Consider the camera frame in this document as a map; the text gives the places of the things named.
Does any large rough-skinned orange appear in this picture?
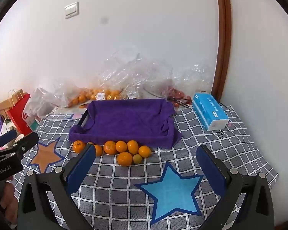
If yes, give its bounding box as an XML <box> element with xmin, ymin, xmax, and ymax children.
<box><xmin>104</xmin><ymin>140</ymin><xmax>117</xmax><ymax>155</ymax></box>

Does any purple towel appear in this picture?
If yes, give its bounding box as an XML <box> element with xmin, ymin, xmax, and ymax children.
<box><xmin>68</xmin><ymin>99</ymin><xmax>182</xmax><ymax>149</ymax></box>

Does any blue tissue pack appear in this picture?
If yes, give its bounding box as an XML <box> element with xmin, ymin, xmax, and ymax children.
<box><xmin>191</xmin><ymin>91</ymin><xmax>230</xmax><ymax>132</ymax></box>

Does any white light switch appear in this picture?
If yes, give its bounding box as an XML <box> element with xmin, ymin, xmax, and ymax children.
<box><xmin>64</xmin><ymin>2</ymin><xmax>79</xmax><ymax>20</ymax></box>

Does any white plastic bag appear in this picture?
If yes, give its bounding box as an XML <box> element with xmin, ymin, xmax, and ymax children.
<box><xmin>23</xmin><ymin>87</ymin><xmax>60</xmax><ymax>125</ymax></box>

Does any grey checked star blanket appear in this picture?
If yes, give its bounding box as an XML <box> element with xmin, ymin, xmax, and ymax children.
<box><xmin>13</xmin><ymin>104</ymin><xmax>280</xmax><ymax>230</ymax></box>

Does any mandarin with green stem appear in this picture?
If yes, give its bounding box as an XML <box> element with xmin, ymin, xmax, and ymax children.
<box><xmin>73</xmin><ymin>140</ymin><xmax>85</xmax><ymax>154</ymax></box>

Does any red paper bag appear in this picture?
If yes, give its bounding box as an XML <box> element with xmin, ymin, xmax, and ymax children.
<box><xmin>7</xmin><ymin>93</ymin><xmax>34</xmax><ymax>136</ymax></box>

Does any crumpled clear plastic bag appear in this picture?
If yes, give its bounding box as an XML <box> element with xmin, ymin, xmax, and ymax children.
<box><xmin>96</xmin><ymin>53</ymin><xmax>215</xmax><ymax>101</ymax></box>

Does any oval orange mandarin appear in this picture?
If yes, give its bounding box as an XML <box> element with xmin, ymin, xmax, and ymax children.
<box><xmin>115</xmin><ymin>140</ymin><xmax>128</xmax><ymax>153</ymax></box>

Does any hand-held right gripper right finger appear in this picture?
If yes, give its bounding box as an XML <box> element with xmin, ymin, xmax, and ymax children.
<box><xmin>196</xmin><ymin>145</ymin><xmax>275</xmax><ymax>230</ymax></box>

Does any clear bag of red tomatoes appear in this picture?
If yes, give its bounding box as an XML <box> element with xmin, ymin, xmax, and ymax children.
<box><xmin>167</xmin><ymin>86</ymin><xmax>192</xmax><ymax>107</ymax></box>

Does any brown wooden door frame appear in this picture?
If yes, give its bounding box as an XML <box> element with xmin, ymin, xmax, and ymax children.
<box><xmin>211</xmin><ymin>0</ymin><xmax>232</xmax><ymax>103</ymax></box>

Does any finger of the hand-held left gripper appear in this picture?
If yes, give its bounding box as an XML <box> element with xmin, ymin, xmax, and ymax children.
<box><xmin>14</xmin><ymin>132</ymin><xmax>39</xmax><ymax>158</ymax></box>
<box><xmin>0</xmin><ymin>129</ymin><xmax>18</xmax><ymax>150</ymax></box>

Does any person's left hand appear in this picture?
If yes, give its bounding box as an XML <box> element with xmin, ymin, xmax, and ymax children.
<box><xmin>0</xmin><ymin>180</ymin><xmax>18</xmax><ymax>224</ymax></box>

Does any brown paper bag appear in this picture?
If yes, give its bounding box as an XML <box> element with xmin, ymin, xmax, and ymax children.
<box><xmin>0</xmin><ymin>89</ymin><xmax>24</xmax><ymax>119</ymax></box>

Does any white patterned soft item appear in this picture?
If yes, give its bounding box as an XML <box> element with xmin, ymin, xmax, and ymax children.
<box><xmin>0</xmin><ymin>118</ymin><xmax>17</xmax><ymax>137</ymax></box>

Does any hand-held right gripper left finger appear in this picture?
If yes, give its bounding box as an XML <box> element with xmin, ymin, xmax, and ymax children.
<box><xmin>17</xmin><ymin>144</ymin><xmax>97</xmax><ymax>230</ymax></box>

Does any clear bag of mandarins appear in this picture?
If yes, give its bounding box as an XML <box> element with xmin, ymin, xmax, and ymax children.
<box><xmin>54</xmin><ymin>81</ymin><xmax>123</xmax><ymax>108</ymax></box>

